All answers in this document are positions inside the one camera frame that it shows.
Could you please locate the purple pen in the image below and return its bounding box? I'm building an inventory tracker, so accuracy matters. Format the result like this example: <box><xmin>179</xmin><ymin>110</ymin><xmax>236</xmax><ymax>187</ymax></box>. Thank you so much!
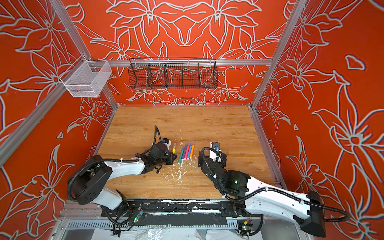
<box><xmin>180</xmin><ymin>144</ymin><xmax>188</xmax><ymax>162</ymax></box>

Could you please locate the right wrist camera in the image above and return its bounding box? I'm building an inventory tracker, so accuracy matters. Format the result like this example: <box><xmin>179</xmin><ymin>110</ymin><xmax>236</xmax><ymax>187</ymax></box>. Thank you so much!
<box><xmin>210</xmin><ymin>142</ymin><xmax>222</xmax><ymax>163</ymax></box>

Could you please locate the pink pen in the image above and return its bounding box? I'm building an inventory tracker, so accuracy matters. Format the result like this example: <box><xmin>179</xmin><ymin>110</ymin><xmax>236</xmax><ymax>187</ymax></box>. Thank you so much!
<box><xmin>183</xmin><ymin>142</ymin><xmax>191</xmax><ymax>160</ymax></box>

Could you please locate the white wire basket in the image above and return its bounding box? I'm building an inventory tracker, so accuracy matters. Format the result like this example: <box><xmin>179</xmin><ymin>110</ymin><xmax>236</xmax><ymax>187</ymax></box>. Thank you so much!
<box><xmin>61</xmin><ymin>61</ymin><xmax>112</xmax><ymax>98</ymax></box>

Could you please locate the white cable duct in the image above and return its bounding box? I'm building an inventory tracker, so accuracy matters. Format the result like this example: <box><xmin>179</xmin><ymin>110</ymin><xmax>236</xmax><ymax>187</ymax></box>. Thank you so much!
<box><xmin>64</xmin><ymin>220</ymin><xmax>239</xmax><ymax>230</ymax></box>

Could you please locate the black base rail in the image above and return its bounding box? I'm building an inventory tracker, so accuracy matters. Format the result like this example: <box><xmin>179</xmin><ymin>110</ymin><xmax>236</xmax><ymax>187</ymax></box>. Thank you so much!
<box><xmin>101</xmin><ymin>199</ymin><xmax>260</xmax><ymax>225</ymax></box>

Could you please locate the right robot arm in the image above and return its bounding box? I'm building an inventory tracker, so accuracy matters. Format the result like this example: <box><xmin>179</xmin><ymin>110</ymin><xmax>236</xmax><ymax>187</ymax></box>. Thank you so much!
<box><xmin>198</xmin><ymin>147</ymin><xmax>351</xmax><ymax>238</ymax></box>

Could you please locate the green pen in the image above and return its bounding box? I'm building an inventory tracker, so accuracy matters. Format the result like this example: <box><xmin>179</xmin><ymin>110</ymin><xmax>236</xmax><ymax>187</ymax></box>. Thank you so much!
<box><xmin>178</xmin><ymin>145</ymin><xmax>185</xmax><ymax>165</ymax></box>

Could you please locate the black wire basket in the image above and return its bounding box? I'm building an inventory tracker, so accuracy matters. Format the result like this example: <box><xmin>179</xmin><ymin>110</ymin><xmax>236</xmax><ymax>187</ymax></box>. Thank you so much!
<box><xmin>128</xmin><ymin>58</ymin><xmax>219</xmax><ymax>90</ymax></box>

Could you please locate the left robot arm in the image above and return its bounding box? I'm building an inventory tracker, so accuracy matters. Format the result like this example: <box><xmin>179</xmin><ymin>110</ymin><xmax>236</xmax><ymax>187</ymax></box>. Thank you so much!
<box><xmin>67</xmin><ymin>126</ymin><xmax>177</xmax><ymax>211</ymax></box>

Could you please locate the blue pen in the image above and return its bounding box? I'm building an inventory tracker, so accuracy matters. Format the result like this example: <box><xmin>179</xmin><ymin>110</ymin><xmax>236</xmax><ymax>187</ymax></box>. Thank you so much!
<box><xmin>185</xmin><ymin>142</ymin><xmax>193</xmax><ymax>160</ymax></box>

